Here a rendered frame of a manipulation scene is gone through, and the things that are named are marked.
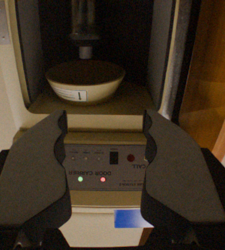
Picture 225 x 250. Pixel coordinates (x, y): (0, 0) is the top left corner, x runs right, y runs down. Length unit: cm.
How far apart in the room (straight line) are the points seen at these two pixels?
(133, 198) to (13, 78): 31
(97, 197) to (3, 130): 77
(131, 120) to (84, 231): 47
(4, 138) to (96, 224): 66
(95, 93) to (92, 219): 41
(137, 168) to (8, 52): 31
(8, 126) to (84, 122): 69
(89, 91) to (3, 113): 68
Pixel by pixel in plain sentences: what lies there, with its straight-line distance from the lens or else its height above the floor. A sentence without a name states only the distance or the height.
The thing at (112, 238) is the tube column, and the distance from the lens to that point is 78.
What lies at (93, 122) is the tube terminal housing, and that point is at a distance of 38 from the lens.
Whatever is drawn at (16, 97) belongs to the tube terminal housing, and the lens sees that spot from 40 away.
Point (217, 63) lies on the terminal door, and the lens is 27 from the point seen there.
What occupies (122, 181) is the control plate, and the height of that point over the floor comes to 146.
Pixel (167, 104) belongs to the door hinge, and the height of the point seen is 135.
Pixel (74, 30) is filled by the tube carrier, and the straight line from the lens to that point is 38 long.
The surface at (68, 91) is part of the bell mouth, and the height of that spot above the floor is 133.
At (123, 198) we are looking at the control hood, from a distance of 38.
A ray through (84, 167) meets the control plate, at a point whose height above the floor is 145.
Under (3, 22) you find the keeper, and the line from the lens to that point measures 36.
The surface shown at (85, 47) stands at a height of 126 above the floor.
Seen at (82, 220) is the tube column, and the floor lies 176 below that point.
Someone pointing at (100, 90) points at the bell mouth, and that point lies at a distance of 38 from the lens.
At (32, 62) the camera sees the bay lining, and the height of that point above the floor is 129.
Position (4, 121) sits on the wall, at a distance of 102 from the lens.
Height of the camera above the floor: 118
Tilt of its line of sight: 34 degrees up
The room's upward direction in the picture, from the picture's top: 178 degrees counter-clockwise
